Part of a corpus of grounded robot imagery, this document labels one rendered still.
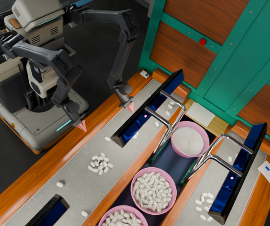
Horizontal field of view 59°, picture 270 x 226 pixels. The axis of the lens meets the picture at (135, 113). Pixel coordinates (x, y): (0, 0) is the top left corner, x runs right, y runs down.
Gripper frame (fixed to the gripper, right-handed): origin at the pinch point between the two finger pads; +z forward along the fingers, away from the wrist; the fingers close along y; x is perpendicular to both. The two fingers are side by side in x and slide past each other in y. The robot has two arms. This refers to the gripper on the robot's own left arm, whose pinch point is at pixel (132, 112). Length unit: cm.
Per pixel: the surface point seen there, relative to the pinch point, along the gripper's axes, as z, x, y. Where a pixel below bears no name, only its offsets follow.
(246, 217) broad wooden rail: 72, -54, -10
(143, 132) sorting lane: 14.6, -2.1, -3.0
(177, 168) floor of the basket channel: 42.9, -17.6, -6.3
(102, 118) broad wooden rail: -6.8, 12.7, -14.4
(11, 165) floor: 1, 106, -64
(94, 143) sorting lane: 0.4, 9.7, -30.4
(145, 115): -7.1, -29.4, -14.7
